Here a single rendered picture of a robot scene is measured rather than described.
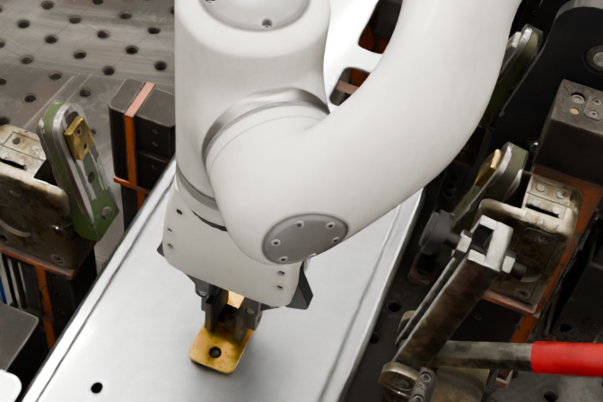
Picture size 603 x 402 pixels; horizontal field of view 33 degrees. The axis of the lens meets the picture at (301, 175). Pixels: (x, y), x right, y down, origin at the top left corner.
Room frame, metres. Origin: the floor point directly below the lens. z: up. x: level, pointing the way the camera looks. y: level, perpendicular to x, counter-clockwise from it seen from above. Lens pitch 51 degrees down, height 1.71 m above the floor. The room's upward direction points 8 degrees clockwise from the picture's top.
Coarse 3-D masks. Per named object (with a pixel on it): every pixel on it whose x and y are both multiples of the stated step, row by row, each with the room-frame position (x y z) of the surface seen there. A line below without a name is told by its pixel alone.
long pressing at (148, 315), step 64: (128, 256) 0.46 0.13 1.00; (320, 256) 0.49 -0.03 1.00; (384, 256) 0.50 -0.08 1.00; (128, 320) 0.40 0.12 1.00; (192, 320) 0.41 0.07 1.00; (320, 320) 0.43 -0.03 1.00; (64, 384) 0.34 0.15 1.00; (128, 384) 0.35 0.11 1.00; (192, 384) 0.36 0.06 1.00; (256, 384) 0.37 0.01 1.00; (320, 384) 0.37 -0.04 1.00
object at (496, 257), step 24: (432, 216) 0.39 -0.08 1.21; (432, 240) 0.37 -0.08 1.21; (456, 240) 0.37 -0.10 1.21; (480, 240) 0.38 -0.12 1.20; (504, 240) 0.37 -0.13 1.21; (456, 264) 0.38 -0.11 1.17; (480, 264) 0.35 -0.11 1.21; (504, 264) 0.36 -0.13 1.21; (432, 288) 0.39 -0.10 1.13; (456, 288) 0.35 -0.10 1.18; (480, 288) 0.35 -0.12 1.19; (432, 312) 0.36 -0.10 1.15; (456, 312) 0.35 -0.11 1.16; (408, 336) 0.36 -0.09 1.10; (432, 336) 0.36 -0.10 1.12; (408, 360) 0.36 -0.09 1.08; (432, 360) 0.35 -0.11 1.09
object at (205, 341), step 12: (240, 300) 0.43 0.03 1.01; (228, 312) 0.42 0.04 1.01; (204, 324) 0.41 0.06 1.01; (216, 324) 0.41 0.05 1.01; (228, 324) 0.40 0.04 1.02; (204, 336) 0.39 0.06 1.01; (216, 336) 0.40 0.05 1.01; (228, 336) 0.40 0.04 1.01; (192, 348) 0.38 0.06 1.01; (204, 348) 0.38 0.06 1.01; (228, 348) 0.39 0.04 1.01; (240, 348) 0.39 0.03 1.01; (204, 360) 0.37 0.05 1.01; (216, 360) 0.38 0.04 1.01; (228, 360) 0.38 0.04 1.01; (228, 372) 0.37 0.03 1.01
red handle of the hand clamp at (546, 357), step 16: (448, 352) 0.37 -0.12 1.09; (464, 352) 0.36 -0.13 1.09; (480, 352) 0.36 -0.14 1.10; (496, 352) 0.36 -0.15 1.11; (512, 352) 0.36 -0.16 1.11; (528, 352) 0.36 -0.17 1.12; (544, 352) 0.35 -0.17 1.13; (560, 352) 0.35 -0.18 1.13; (576, 352) 0.35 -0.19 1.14; (592, 352) 0.35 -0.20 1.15; (480, 368) 0.36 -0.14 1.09; (496, 368) 0.35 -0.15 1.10; (512, 368) 0.35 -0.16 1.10; (528, 368) 0.35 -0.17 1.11; (544, 368) 0.34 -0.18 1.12; (560, 368) 0.34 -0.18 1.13; (576, 368) 0.34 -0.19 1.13; (592, 368) 0.34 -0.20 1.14
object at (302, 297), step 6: (300, 270) 0.40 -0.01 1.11; (300, 276) 0.40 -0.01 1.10; (300, 282) 0.40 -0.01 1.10; (306, 282) 0.40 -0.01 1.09; (300, 288) 0.39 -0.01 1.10; (306, 288) 0.40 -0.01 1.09; (294, 294) 0.39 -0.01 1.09; (300, 294) 0.39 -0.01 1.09; (306, 294) 0.40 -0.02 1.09; (312, 294) 0.40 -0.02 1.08; (294, 300) 0.39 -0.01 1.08; (300, 300) 0.39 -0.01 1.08; (306, 300) 0.39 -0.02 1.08; (288, 306) 0.39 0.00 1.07; (294, 306) 0.39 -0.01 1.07; (300, 306) 0.39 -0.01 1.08; (306, 306) 0.39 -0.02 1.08
